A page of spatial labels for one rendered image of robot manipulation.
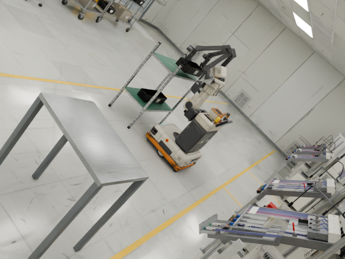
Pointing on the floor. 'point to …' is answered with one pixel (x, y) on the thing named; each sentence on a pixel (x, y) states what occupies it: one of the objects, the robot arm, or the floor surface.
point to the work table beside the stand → (88, 111)
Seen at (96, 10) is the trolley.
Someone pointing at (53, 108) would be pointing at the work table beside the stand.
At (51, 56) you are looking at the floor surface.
